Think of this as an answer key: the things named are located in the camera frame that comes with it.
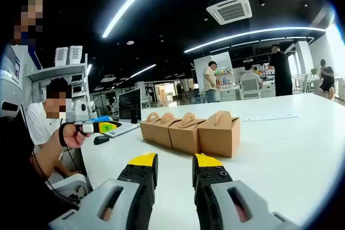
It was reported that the black computer mouse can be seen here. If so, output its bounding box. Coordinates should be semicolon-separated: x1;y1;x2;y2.
93;135;111;145

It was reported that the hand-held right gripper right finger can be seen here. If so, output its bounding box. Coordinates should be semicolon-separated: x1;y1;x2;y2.
192;153;301;230

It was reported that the white mesh office chair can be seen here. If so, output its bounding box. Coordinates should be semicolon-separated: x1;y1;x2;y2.
239;76;262;100

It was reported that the short ceiling light strip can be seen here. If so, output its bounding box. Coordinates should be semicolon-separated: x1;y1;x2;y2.
126;64;157;80

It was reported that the white chest-worn device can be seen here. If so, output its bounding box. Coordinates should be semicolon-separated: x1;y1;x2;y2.
0;43;28;119

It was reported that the white shelf rack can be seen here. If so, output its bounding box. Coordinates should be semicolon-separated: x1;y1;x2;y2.
24;53;92;123

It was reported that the person's black clothing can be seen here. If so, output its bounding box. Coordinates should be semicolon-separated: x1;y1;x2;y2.
0;107;79;230

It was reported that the ceiling air conditioner unit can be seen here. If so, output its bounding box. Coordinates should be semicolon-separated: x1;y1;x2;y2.
205;0;253;26

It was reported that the display shelf with bottles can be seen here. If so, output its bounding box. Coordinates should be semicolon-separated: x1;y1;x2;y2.
215;70;241;91

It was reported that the blue tray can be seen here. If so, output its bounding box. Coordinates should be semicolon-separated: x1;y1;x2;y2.
88;115;113;123

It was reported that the person's left hand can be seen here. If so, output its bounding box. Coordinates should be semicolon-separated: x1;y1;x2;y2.
64;123;91;149

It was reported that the black cable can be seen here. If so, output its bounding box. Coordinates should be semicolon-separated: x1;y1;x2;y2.
31;143;81;204

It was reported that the silver laptop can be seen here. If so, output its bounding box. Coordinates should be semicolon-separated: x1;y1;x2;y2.
103;88;142;138

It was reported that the blue lanyard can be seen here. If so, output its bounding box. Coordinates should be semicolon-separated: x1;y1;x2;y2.
20;32;43;71

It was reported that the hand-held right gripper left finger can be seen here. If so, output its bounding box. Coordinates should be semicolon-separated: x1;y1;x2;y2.
48;152;159;230

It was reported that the stack of white bins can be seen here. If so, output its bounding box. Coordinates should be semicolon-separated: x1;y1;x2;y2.
68;45;84;64
54;46;70;67

